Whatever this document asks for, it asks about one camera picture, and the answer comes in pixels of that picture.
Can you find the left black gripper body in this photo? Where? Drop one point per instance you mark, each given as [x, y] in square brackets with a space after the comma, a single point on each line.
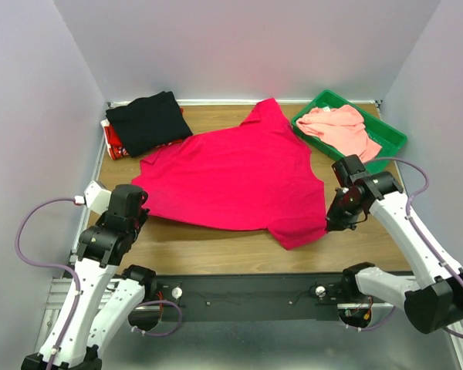
[140, 220]

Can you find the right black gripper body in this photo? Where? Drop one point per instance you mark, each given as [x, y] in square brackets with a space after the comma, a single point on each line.
[343, 213]

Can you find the magenta t shirt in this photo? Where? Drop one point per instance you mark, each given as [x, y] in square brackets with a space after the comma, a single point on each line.
[255, 176]

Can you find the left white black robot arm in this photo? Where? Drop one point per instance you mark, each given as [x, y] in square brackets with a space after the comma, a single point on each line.
[86, 325]

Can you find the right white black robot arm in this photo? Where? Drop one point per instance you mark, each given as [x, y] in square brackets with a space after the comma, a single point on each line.
[433, 298]

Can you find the salmon pink t shirt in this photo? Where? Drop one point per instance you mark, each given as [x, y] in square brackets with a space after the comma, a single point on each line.
[341, 128]

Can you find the black folded t shirt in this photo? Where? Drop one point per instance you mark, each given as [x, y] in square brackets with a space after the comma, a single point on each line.
[162, 99]

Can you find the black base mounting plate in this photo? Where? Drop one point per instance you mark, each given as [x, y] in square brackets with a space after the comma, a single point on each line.
[250, 297]

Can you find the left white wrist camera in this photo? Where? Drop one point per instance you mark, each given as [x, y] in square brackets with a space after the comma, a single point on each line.
[95, 197]

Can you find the aluminium frame rail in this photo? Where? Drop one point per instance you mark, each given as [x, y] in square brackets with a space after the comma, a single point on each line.
[59, 289]

